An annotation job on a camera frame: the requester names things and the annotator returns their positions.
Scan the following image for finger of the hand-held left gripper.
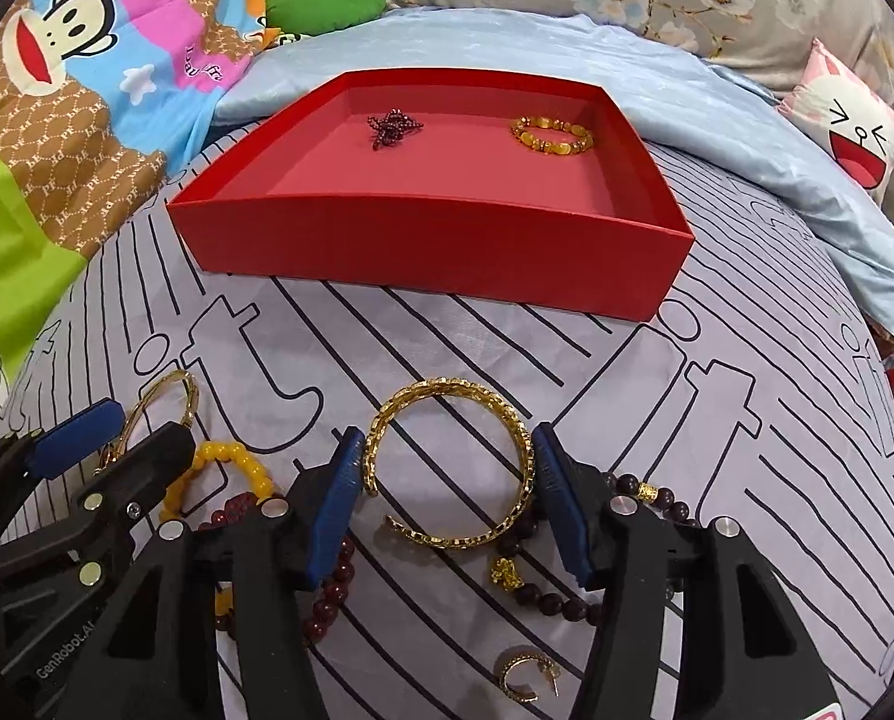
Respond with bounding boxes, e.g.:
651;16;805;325
42;424;197;567
0;399;125;541

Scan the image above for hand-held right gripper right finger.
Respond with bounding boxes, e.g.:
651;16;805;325
531;420;842;720

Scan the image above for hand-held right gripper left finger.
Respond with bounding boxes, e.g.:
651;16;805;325
72;426;369;720

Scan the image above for yellow bead bracelet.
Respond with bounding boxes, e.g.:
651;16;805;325
160;441;275;620

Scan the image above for dark red bead bracelet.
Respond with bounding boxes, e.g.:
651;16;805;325
196;493;356;650

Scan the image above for thin gold bangle with charm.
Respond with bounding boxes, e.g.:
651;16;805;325
100;370;200;473

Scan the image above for dark bead bracelet gold charms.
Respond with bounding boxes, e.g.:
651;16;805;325
488;471;699;627

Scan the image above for wide gold chain-pattern bangle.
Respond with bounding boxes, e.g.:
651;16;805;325
363;377;536;550

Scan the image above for small gold hoop earring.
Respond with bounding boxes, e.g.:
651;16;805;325
498;649;562;706

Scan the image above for red cardboard box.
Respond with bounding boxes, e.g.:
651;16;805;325
166;70;695;322

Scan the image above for grey striped bed sheet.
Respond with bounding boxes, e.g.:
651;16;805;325
0;120;894;720

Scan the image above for bright green cloth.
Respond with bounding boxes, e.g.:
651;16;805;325
0;116;88;383

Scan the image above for monkey cartoon blanket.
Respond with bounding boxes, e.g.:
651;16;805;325
0;0;283;260

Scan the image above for dark beaded bow ornament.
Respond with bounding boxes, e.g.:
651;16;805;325
367;109;427;151

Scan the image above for light blue quilt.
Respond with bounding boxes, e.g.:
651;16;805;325
211;6;894;342

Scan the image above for pink rabbit face cushion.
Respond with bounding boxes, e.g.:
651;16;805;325
775;37;894;203

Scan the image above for amber bead bracelet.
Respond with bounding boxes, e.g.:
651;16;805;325
511;114;594;156

